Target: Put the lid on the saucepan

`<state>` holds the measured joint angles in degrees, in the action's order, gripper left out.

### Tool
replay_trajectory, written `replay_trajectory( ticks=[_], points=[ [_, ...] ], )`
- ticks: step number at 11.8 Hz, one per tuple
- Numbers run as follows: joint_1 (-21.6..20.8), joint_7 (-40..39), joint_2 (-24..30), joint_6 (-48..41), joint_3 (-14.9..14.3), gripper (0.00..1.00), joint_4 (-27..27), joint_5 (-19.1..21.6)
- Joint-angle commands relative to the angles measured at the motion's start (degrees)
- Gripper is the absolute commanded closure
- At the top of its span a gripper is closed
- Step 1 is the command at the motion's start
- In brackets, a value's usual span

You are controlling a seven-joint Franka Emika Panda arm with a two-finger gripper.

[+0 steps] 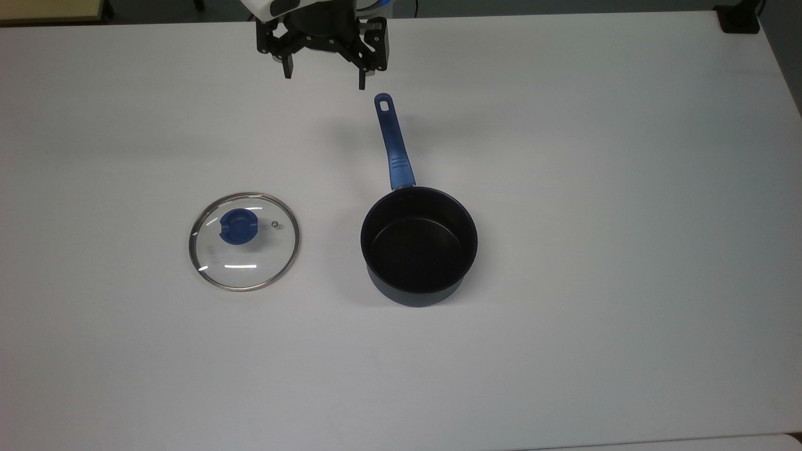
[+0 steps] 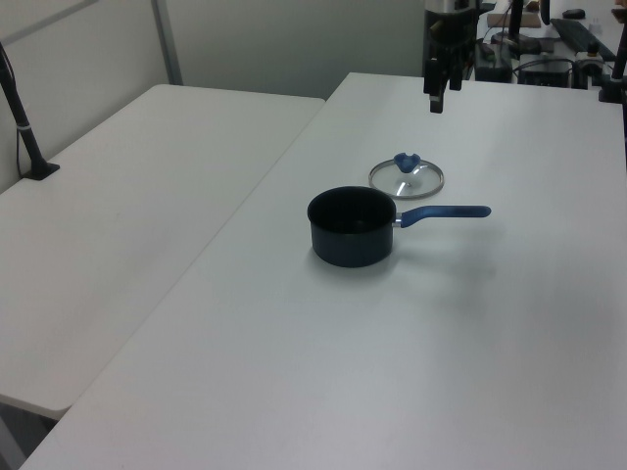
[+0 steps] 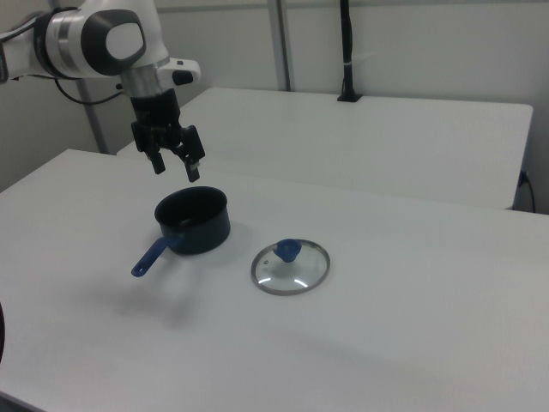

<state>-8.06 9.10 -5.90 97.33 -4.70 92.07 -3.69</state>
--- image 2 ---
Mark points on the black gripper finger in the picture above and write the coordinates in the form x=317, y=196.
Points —
x=455, y=71
x=434, y=85

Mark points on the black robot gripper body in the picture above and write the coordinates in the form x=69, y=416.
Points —
x=448, y=27

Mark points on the glass lid with blue knob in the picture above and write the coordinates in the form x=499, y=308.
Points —
x=406, y=177

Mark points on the dark blue saucepan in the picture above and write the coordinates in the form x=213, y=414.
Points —
x=360, y=226

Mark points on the black monitor stand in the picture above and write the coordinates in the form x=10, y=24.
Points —
x=515, y=29

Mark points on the black electronics box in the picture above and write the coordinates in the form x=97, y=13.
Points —
x=545, y=69

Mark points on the black computer mouse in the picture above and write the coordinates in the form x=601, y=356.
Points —
x=573, y=13

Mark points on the black keyboard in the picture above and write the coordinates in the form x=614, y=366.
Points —
x=582, y=35

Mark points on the black clamp mount pole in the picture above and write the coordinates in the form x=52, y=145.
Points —
x=618, y=54

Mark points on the grey partition frame post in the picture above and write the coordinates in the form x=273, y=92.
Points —
x=165, y=41

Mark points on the black camera stand pole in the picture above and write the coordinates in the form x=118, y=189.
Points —
x=24, y=128

